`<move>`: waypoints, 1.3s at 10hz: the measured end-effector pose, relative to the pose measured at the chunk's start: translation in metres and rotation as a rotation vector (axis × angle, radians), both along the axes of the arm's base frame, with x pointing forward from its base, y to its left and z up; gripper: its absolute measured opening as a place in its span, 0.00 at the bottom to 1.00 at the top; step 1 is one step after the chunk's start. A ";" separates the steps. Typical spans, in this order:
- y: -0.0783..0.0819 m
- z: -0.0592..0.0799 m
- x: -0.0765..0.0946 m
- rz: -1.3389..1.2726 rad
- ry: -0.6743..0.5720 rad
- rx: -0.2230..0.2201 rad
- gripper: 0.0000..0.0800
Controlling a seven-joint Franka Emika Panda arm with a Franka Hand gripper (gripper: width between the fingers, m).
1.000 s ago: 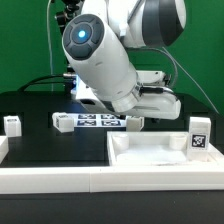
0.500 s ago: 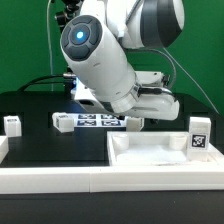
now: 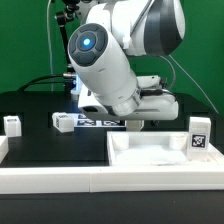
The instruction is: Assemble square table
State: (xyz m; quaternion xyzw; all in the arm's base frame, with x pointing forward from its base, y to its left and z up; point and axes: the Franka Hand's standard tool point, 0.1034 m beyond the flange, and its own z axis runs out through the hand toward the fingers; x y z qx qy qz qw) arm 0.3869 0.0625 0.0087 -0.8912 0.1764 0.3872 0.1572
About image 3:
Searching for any white thin cable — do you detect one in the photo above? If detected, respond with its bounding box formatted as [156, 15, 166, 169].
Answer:
[46, 0, 55, 92]

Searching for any marker sheet with tags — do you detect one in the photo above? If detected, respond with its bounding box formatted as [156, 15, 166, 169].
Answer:
[69, 113, 123, 127]

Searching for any black cable bundle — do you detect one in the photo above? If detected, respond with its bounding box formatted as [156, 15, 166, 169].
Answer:
[18, 73, 74, 92]

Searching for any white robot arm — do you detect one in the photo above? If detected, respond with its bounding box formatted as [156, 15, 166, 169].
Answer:
[68, 0, 185, 120]

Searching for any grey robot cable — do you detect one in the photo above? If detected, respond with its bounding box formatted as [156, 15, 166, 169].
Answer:
[159, 54, 219, 114]

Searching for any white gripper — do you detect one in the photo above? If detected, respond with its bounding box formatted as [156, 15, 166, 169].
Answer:
[78, 75, 179, 120]

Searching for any white U-shaped fence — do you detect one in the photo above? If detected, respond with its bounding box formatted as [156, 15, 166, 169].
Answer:
[0, 134, 224, 195]

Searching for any white square table top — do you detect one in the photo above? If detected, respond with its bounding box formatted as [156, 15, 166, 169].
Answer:
[107, 131, 224, 166]

